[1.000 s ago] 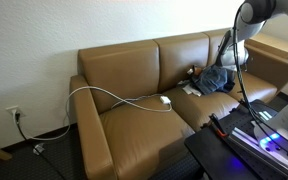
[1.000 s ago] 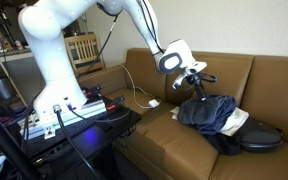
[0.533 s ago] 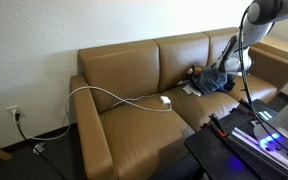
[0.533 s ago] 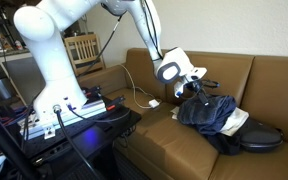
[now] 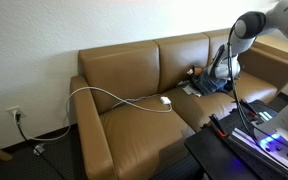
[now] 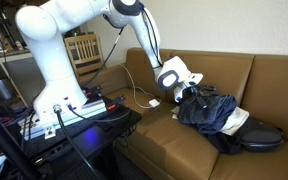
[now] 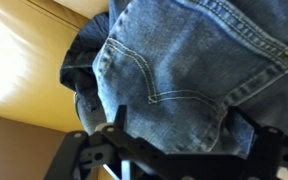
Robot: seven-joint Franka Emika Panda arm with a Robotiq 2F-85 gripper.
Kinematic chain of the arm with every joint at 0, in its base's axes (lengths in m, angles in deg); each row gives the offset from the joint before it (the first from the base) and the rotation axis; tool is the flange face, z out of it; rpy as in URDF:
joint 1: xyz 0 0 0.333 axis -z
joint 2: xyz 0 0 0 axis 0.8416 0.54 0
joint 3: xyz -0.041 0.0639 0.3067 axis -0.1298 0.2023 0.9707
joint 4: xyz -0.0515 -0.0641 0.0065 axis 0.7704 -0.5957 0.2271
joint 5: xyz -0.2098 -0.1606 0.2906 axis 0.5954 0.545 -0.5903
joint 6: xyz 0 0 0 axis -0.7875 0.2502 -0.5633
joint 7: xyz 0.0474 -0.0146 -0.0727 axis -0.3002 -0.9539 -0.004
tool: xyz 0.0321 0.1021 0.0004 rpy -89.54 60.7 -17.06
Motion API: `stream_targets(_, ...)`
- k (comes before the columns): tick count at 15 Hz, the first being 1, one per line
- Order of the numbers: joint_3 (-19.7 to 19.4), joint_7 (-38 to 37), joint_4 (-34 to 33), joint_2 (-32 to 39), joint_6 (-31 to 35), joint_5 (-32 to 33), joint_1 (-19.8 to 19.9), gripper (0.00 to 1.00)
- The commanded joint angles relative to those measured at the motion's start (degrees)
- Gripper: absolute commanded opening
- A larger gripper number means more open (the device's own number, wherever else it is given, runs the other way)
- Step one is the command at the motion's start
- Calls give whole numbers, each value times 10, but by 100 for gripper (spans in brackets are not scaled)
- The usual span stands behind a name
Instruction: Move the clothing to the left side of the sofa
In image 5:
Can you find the white power adapter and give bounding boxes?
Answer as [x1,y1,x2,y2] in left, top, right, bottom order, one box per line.
[159,95,172,106]

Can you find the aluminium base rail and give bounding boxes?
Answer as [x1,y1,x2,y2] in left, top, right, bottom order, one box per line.
[228,111,288,178]

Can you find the white wall outlet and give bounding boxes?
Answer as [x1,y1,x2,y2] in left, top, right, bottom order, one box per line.
[5,105,23,118]

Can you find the light wooden cabinet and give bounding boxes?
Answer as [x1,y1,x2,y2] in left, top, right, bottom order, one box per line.
[253,32,288,64]

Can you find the grey power brick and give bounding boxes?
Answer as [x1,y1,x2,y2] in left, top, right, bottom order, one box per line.
[32,142,47,156]

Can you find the blue denim jeans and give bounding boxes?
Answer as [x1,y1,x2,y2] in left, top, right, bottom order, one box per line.
[189,65,234,97]

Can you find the black clamp orange handle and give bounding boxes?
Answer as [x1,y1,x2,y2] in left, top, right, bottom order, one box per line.
[238,98,261,118]
[208,113,231,139]

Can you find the white charger cable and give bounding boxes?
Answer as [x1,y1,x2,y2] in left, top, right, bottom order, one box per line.
[28,85,174,141]

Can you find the brown leather sofa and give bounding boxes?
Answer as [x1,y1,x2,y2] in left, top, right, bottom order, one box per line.
[69,28,288,180]

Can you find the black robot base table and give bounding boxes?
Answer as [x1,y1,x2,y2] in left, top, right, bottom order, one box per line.
[183,99,288,180]

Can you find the black power cord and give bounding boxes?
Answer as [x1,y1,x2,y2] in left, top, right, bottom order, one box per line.
[13,112,67,180]

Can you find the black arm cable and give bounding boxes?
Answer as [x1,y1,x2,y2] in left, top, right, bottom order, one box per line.
[226,22,288,159]

